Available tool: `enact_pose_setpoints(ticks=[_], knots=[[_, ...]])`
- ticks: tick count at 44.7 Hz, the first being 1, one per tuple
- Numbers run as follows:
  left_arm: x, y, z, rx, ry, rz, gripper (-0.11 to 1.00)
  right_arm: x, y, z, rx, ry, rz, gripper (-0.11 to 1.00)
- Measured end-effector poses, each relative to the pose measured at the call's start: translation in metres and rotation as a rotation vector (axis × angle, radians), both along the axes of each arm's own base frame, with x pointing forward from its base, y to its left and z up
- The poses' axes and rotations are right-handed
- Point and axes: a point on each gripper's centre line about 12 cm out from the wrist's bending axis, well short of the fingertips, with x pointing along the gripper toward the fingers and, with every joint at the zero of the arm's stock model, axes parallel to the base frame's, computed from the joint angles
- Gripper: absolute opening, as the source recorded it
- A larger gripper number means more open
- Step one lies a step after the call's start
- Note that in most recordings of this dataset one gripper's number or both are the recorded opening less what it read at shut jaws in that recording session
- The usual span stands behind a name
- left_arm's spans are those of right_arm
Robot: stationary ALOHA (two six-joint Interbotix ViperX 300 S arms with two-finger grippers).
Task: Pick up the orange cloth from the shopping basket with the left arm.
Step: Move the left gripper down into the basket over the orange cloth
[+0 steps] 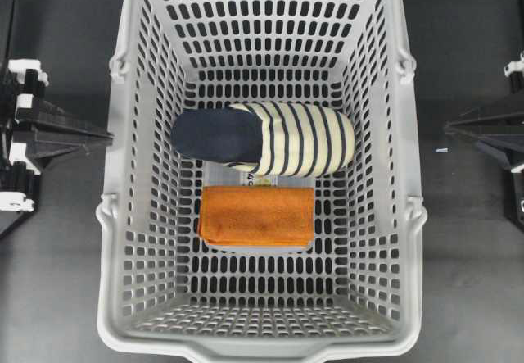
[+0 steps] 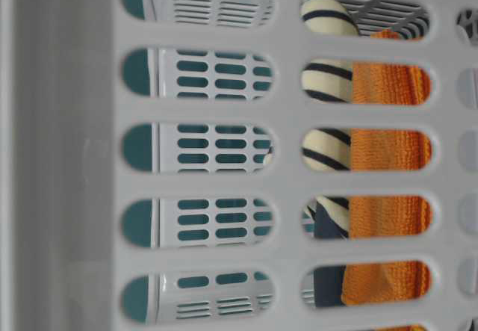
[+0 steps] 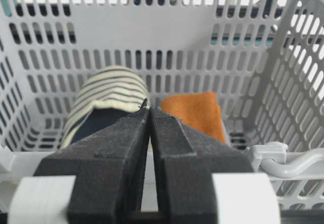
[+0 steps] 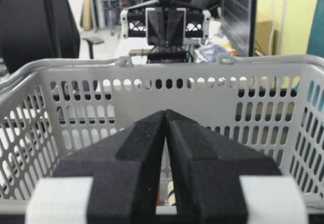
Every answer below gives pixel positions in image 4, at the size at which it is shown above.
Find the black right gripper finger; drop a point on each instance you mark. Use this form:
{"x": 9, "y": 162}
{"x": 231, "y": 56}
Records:
{"x": 112, "y": 181}
{"x": 219, "y": 180}

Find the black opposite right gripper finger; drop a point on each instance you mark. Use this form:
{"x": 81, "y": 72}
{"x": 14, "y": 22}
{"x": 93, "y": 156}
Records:
{"x": 156, "y": 28}
{"x": 175, "y": 27}

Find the white black opposite gripper body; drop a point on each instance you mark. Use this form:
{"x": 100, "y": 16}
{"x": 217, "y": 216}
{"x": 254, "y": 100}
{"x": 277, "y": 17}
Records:
{"x": 196, "y": 22}

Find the striped item in basket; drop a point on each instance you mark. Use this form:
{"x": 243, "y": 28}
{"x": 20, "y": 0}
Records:
{"x": 171, "y": 194}

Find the grey plastic shopping basket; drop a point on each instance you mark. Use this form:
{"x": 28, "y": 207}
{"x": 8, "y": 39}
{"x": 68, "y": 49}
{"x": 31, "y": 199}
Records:
{"x": 53, "y": 107}

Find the black monitor screen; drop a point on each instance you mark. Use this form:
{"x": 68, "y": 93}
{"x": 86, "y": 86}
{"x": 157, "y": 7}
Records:
{"x": 238, "y": 21}

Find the cardboard box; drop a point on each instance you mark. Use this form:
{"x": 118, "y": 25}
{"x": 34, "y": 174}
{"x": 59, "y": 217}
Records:
{"x": 262, "y": 33}

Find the black office chair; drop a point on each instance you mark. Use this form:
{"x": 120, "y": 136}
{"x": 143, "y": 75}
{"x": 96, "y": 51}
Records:
{"x": 32, "y": 30}

